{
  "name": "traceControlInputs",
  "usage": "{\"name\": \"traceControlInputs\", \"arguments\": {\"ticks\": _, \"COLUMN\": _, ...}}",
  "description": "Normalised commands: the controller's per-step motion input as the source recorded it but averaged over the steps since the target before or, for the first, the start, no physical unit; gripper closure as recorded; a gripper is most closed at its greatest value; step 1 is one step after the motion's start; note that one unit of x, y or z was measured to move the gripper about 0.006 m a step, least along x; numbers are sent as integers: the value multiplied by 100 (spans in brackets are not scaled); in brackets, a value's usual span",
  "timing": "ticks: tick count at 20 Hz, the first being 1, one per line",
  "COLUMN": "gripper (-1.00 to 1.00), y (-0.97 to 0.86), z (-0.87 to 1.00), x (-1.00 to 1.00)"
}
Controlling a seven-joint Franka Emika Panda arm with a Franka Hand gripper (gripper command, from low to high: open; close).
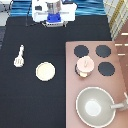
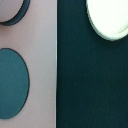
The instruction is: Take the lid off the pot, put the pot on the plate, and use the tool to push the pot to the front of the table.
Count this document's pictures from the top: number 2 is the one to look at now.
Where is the cream round plate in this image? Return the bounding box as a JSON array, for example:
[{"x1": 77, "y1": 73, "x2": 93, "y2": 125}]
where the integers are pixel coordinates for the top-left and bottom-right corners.
[{"x1": 86, "y1": 0, "x2": 128, "y2": 41}]

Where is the pink pot lid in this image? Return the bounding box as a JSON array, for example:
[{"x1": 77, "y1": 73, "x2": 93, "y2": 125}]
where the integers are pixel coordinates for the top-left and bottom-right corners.
[{"x1": 0, "y1": 0, "x2": 23, "y2": 22}]

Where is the black table mat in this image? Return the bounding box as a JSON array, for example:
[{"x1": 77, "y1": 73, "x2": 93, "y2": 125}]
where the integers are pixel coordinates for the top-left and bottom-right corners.
[{"x1": 57, "y1": 0, "x2": 128, "y2": 128}]

